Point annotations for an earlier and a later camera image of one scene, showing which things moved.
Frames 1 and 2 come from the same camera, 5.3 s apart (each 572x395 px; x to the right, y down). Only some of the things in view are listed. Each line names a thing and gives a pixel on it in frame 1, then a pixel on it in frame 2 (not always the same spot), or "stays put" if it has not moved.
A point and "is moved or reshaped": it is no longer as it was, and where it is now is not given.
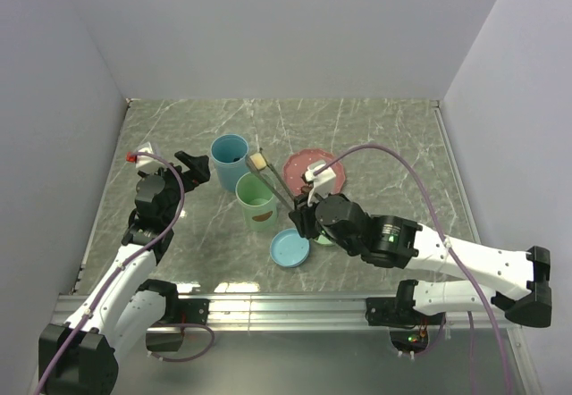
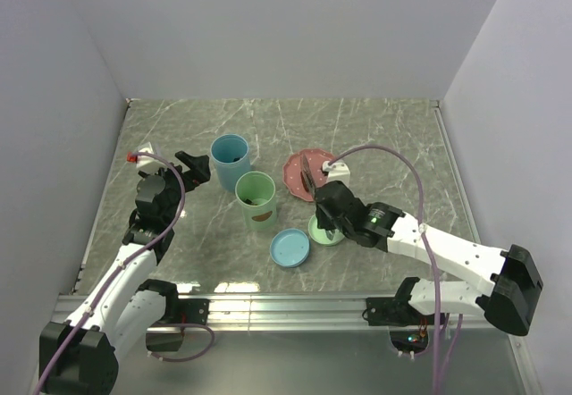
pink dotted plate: [296, 163] stays put
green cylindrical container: [256, 203] stays put
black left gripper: [198, 166] stays put
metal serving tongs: [257, 161] is moved or reshaped
